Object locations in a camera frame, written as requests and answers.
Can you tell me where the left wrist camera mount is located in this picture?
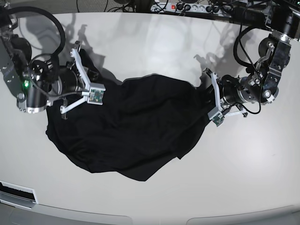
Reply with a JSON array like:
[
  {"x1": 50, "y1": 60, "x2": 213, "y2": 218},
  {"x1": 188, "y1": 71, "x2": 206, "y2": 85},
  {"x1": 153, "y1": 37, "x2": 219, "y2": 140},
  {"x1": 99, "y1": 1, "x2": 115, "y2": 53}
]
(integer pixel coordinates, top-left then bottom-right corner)
[{"x1": 203, "y1": 68, "x2": 248, "y2": 127}]

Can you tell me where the black t-shirt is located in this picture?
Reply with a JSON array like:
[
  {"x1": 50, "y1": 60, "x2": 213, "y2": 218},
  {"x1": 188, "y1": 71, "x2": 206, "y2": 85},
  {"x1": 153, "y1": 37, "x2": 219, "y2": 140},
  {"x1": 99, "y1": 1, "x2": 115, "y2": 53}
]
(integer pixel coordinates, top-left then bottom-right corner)
[{"x1": 45, "y1": 48, "x2": 218, "y2": 182}]

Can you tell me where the white power strip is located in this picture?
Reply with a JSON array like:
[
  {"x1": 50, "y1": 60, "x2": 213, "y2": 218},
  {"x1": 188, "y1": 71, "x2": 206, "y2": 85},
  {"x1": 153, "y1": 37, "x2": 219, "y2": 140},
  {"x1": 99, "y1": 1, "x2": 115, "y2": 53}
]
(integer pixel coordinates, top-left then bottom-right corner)
[{"x1": 150, "y1": 1, "x2": 233, "y2": 16}]

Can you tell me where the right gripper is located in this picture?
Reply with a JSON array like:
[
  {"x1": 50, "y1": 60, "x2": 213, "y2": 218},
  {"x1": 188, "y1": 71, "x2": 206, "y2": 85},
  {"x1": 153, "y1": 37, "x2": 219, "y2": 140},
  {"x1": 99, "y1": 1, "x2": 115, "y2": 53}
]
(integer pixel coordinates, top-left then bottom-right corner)
[{"x1": 50, "y1": 61, "x2": 85, "y2": 95}]

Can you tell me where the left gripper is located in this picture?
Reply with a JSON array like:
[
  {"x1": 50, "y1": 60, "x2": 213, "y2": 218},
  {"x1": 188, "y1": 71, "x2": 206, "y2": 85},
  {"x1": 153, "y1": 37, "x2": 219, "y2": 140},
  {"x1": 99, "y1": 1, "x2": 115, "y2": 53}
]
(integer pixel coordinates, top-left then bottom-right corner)
[{"x1": 219, "y1": 75, "x2": 260, "y2": 105}]

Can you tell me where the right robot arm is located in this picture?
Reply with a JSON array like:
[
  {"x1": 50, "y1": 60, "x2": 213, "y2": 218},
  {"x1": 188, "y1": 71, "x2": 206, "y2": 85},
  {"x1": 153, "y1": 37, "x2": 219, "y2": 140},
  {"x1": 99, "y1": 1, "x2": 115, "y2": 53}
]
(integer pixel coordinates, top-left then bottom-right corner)
[{"x1": 0, "y1": 0, "x2": 90, "y2": 114}]

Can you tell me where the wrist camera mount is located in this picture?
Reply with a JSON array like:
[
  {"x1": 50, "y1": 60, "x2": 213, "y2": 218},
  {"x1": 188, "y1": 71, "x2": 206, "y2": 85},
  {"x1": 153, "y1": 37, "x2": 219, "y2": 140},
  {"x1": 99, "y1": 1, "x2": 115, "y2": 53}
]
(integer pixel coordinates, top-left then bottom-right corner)
[
  {"x1": 203, "y1": 68, "x2": 248, "y2": 127},
  {"x1": 60, "y1": 41, "x2": 106, "y2": 120}
]

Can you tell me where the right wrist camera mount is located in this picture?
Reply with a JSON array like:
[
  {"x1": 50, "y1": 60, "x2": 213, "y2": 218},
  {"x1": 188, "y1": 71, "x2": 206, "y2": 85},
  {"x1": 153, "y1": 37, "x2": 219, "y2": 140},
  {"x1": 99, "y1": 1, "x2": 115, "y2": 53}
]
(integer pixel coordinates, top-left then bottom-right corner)
[{"x1": 60, "y1": 41, "x2": 106, "y2": 120}]

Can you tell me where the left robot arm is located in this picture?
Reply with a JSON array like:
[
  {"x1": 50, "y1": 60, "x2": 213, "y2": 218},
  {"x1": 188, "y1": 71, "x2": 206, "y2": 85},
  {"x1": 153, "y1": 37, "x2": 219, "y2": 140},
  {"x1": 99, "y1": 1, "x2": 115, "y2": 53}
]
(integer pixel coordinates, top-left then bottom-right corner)
[{"x1": 220, "y1": 0, "x2": 300, "y2": 107}]

